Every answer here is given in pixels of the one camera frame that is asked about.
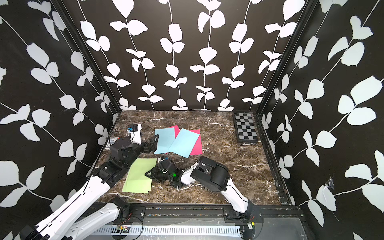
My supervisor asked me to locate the white slotted cable duct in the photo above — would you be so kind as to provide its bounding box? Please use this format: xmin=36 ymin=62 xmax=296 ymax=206
xmin=92 ymin=225 xmax=241 ymax=238

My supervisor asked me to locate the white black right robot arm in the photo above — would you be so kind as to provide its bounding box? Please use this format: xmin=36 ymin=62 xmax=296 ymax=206
xmin=145 ymin=156 xmax=260 ymax=222

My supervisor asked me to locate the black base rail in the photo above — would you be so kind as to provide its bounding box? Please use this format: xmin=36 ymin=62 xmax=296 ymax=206
xmin=130 ymin=203 xmax=306 ymax=222

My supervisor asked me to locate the light blue paper sheet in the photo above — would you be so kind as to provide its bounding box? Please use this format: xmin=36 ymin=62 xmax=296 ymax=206
xmin=168 ymin=129 xmax=200 ymax=158
xmin=155 ymin=128 xmax=175 ymax=154

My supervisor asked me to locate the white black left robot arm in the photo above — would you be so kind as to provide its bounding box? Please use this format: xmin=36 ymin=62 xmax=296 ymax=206
xmin=20 ymin=135 xmax=159 ymax=240

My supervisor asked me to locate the black white chessboard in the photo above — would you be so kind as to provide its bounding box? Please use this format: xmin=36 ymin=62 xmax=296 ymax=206
xmin=233 ymin=112 xmax=259 ymax=144

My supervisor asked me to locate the pink paper sheet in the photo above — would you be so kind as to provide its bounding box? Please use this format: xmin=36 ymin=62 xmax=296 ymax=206
xmin=172 ymin=125 xmax=181 ymax=138
xmin=190 ymin=130 xmax=203 ymax=156

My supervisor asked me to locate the playing card box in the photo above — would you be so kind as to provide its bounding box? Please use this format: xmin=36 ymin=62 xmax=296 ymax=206
xmin=105 ymin=137 xmax=119 ymax=151

